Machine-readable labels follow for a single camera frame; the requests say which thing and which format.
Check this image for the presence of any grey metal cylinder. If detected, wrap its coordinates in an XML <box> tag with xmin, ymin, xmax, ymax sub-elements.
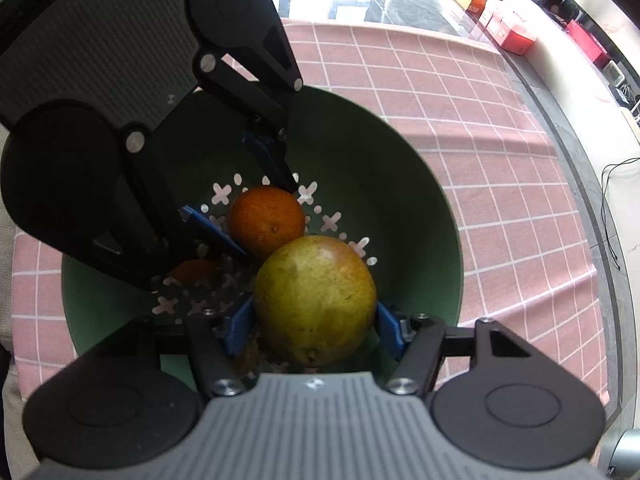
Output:
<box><xmin>597</xmin><ymin>427</ymin><xmax>640</xmax><ymax>480</ymax></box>

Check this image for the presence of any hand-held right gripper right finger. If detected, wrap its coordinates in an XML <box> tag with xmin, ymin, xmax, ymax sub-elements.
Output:
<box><xmin>375</xmin><ymin>301</ymin><xmax>534</xmax><ymax>396</ymax></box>

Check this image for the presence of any small red and white box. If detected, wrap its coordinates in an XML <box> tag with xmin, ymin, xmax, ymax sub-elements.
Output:
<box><xmin>480</xmin><ymin>5</ymin><xmax>506</xmax><ymax>32</ymax></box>

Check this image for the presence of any green colander bowl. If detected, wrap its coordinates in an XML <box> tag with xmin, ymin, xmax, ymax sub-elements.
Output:
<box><xmin>60</xmin><ymin>85</ymin><xmax>464</xmax><ymax>387</ymax></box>

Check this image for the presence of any pink checked tablecloth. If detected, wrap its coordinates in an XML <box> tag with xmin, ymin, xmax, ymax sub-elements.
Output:
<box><xmin>10</xmin><ymin>17</ymin><xmax>614</xmax><ymax>411</ymax></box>

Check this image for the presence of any orange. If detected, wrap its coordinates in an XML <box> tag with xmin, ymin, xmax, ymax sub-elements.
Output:
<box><xmin>227</xmin><ymin>185</ymin><xmax>307</xmax><ymax>261</ymax></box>

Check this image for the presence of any white small device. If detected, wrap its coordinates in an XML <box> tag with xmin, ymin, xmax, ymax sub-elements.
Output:
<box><xmin>602</xmin><ymin>60</ymin><xmax>626</xmax><ymax>89</ymax></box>

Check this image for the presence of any large red and white box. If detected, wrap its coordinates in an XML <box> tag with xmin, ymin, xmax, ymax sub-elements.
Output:
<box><xmin>495</xmin><ymin>10</ymin><xmax>539</xmax><ymax>56</ymax></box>

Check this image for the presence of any yellow-green pear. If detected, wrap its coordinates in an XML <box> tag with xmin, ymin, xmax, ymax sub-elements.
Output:
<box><xmin>254</xmin><ymin>235</ymin><xmax>378</xmax><ymax>367</ymax></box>

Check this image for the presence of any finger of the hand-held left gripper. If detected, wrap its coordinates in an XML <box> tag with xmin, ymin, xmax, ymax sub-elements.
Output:
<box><xmin>192</xmin><ymin>14</ymin><xmax>305</xmax><ymax>193</ymax></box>
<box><xmin>79</xmin><ymin>129</ymin><xmax>252</xmax><ymax>292</ymax></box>

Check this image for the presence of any black cable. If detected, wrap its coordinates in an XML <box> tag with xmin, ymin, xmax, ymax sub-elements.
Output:
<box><xmin>600</xmin><ymin>157</ymin><xmax>640</xmax><ymax>271</ymax></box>

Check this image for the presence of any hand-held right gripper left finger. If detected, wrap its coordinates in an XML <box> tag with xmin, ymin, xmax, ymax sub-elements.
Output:
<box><xmin>107</xmin><ymin>292</ymin><xmax>258</xmax><ymax>397</ymax></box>

